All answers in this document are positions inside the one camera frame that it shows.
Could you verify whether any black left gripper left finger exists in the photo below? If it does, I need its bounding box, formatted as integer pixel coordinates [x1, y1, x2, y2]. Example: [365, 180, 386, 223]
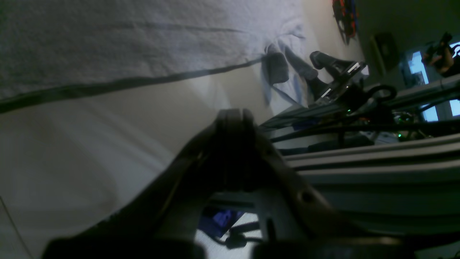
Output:
[43, 109, 237, 259]

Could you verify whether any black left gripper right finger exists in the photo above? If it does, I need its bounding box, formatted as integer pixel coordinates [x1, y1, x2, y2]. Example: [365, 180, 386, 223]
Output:
[241, 109, 414, 259]

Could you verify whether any grey T-shirt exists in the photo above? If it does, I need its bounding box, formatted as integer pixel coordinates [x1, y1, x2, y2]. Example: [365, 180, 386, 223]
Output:
[0, 0, 311, 113]

